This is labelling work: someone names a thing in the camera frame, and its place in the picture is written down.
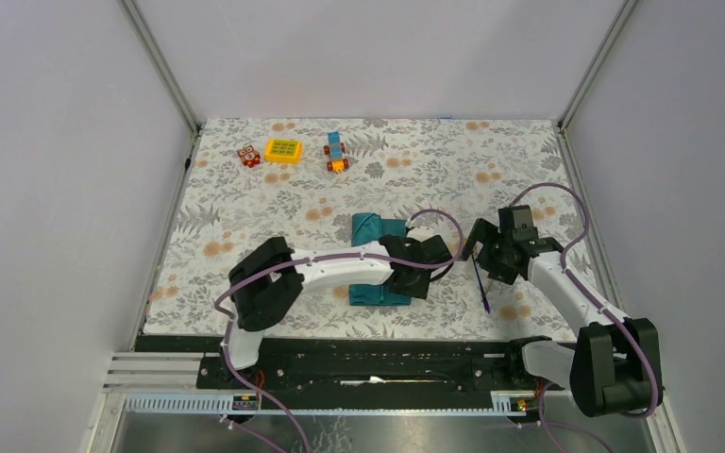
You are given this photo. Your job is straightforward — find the teal cloth napkin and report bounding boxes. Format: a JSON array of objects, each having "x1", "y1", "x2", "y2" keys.
[{"x1": 348, "y1": 212, "x2": 411, "y2": 307}]

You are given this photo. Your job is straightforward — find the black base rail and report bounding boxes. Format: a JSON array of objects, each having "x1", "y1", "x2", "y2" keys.
[{"x1": 135, "y1": 335, "x2": 542, "y2": 411}]

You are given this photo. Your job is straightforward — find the red owl toy block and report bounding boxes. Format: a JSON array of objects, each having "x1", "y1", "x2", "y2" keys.
[{"x1": 237, "y1": 144, "x2": 261, "y2": 168}]

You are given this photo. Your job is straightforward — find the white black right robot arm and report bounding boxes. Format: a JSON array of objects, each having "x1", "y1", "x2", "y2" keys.
[{"x1": 461, "y1": 205, "x2": 664, "y2": 417}]

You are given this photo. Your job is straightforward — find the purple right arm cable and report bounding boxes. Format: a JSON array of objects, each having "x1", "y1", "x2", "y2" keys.
[{"x1": 509, "y1": 181, "x2": 661, "y2": 453}]

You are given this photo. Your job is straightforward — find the gold purple spoon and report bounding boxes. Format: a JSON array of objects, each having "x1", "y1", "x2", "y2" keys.
[{"x1": 471, "y1": 253, "x2": 492, "y2": 314}]

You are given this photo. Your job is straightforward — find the yellow toy brick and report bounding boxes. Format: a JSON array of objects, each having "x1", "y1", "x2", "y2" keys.
[{"x1": 263, "y1": 139, "x2": 303, "y2": 165}]

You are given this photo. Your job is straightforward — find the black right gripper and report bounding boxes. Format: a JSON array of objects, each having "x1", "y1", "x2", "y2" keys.
[{"x1": 456, "y1": 218, "x2": 517, "y2": 286}]

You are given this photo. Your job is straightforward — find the blue orange toy car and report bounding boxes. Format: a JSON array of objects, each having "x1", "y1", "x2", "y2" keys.
[{"x1": 324, "y1": 131, "x2": 350, "y2": 174}]

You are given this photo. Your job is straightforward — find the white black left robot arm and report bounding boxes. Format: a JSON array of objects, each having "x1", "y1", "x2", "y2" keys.
[{"x1": 215, "y1": 235, "x2": 456, "y2": 388}]

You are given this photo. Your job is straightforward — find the floral patterned table mat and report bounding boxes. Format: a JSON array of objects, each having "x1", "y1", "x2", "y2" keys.
[{"x1": 143, "y1": 118, "x2": 596, "y2": 341}]

